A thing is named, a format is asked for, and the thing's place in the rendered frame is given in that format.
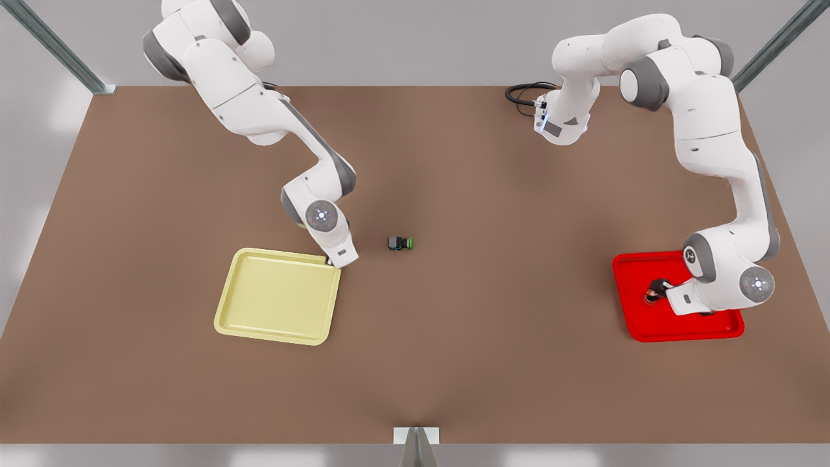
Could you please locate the red tray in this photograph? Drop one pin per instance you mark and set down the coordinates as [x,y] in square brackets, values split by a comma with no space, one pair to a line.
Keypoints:
[648,324]

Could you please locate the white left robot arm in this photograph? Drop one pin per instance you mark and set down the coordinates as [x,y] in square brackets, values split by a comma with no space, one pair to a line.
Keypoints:
[707,117]

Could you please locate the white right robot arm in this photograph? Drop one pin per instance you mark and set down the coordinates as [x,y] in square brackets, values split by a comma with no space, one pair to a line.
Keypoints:
[240,97]

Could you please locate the green push-button switch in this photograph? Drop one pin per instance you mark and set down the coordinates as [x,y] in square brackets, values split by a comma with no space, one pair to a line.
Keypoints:
[400,243]

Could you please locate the yellow tray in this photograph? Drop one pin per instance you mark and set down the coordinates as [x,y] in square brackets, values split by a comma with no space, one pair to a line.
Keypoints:
[277,296]

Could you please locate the silver frame post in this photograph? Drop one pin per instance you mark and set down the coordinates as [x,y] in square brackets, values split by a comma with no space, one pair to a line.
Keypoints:
[58,48]
[775,45]
[416,447]

